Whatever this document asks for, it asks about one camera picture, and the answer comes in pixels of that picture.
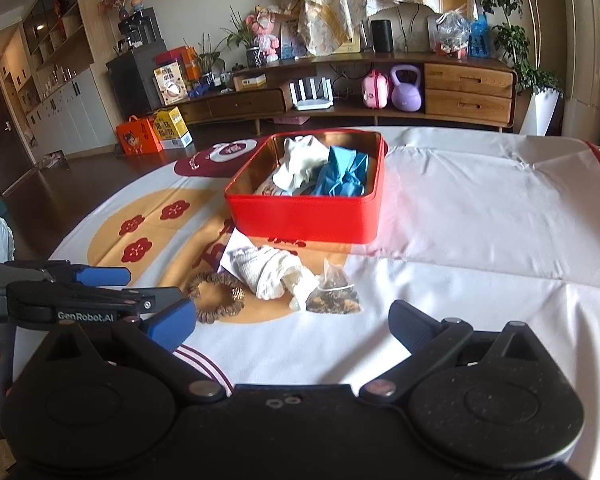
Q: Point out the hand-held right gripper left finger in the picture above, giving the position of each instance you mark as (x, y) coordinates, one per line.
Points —
(167, 322)

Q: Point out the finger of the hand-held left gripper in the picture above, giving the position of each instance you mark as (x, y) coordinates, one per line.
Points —
(102, 276)
(167, 292)

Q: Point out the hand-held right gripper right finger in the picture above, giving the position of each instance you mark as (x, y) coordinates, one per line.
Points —
(415, 325)

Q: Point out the red tin box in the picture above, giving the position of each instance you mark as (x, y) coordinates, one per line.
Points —
(305, 220)

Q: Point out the blue cloth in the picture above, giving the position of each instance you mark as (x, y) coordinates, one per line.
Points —
(342, 172)

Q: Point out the white cloth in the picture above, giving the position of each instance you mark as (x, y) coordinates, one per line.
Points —
(300, 165)

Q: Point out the brown scrunchie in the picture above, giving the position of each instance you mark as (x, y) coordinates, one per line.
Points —
(196, 290)

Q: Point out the white paper sheet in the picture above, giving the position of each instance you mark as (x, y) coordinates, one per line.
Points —
(232, 252)

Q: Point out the clear bag of brown pieces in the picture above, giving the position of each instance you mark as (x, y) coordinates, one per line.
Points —
(332, 297)

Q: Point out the rolled white sock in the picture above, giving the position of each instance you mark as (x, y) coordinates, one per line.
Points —
(270, 272)

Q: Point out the white and red printed tablecloth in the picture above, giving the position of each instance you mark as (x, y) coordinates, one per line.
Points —
(480, 240)

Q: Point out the white shoes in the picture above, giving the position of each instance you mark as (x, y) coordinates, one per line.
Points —
(56, 160)

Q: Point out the orange cartoon gift box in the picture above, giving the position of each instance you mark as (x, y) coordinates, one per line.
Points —
(140, 137)

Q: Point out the dark brown door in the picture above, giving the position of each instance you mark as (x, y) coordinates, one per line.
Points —
(2, 145)

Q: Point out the yellow carton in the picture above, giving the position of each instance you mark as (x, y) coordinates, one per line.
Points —
(172, 127)

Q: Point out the white floor cabinets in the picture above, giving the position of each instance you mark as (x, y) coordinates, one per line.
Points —
(75, 110)

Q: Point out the black cabinet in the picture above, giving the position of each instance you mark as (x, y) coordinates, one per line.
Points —
(132, 82)

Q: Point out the brown and white snack box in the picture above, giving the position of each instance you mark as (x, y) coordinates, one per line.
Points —
(170, 85)

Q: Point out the wide dark wooden drawer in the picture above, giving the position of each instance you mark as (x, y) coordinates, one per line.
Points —
(245, 105)

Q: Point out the blue toy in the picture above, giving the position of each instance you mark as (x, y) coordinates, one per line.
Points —
(199, 91)

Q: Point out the flat pink item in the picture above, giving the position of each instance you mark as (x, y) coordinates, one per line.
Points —
(291, 120)

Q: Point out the small potted plant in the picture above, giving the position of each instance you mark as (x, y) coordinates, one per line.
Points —
(207, 77)

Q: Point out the wooden cabinet drawer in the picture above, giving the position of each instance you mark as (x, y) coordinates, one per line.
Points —
(467, 80)
(467, 107)

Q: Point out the wooden TV cabinet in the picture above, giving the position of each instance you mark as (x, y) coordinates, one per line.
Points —
(345, 111)

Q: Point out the small white box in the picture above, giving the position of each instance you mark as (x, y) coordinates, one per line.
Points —
(250, 81)

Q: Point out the purple kettlebell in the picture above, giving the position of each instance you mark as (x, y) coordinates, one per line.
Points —
(406, 97)

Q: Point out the dark teapot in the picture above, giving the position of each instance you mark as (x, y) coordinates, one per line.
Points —
(236, 67)

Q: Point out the pink toy case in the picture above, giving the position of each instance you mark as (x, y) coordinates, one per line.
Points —
(375, 92)

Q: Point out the white router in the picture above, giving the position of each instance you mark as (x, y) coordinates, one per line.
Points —
(312, 105)

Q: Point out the green tree in white pot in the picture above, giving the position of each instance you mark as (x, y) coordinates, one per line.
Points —
(540, 110)

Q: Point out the black drinks machine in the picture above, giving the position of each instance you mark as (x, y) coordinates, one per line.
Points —
(142, 30)

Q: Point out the orchid plant in striped pot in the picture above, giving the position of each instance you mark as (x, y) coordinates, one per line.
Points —
(255, 55)

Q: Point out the vase with dried flowers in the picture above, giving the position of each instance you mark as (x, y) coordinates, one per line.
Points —
(124, 12)

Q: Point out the small figurine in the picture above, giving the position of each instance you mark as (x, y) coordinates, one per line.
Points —
(138, 4)

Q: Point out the pink plush doll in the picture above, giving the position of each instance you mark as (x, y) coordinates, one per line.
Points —
(265, 35)

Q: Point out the framed cartoon picture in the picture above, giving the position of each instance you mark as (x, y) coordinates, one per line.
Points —
(292, 40)

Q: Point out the black speaker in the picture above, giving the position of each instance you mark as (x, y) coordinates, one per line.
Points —
(382, 35)

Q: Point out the blue box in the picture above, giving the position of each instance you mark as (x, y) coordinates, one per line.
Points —
(480, 40)

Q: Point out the clear plastic bag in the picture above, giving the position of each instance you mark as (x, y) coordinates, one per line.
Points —
(452, 30)

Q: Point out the white floor air conditioner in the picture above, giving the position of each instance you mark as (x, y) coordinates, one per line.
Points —
(585, 60)

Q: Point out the wooden wall shelf unit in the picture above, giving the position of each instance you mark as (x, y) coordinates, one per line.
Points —
(75, 55)

